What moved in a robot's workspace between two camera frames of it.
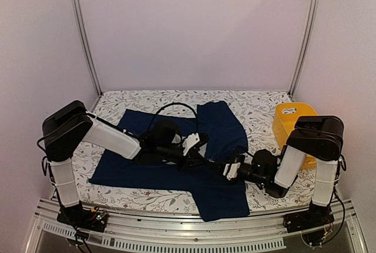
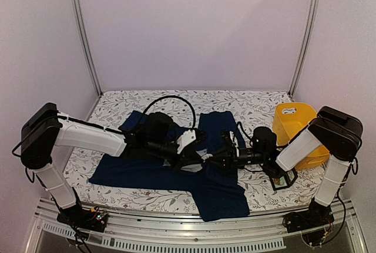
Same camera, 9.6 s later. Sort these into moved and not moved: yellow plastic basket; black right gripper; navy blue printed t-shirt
Moved: black right gripper; navy blue printed t-shirt
Not moved: yellow plastic basket
